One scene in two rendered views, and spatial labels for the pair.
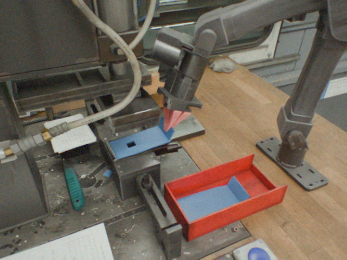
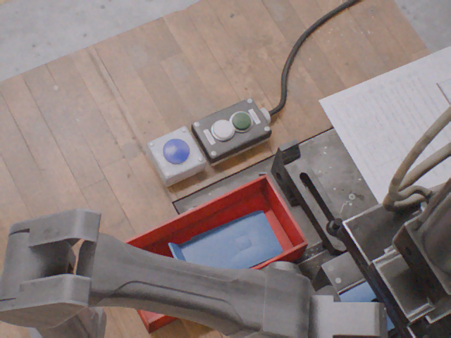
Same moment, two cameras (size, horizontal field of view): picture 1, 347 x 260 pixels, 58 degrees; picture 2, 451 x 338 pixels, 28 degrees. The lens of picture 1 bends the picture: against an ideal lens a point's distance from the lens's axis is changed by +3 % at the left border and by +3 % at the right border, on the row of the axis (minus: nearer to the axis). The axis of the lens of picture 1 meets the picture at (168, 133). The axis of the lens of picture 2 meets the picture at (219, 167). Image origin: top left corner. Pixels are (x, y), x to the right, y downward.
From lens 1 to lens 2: 113 cm
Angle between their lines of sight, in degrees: 76
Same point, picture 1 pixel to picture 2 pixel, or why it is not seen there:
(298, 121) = not seen: hidden behind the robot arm
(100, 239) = (380, 189)
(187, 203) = (265, 244)
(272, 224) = (137, 221)
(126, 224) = (351, 213)
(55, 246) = (435, 179)
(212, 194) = (224, 264)
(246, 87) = not seen: outside the picture
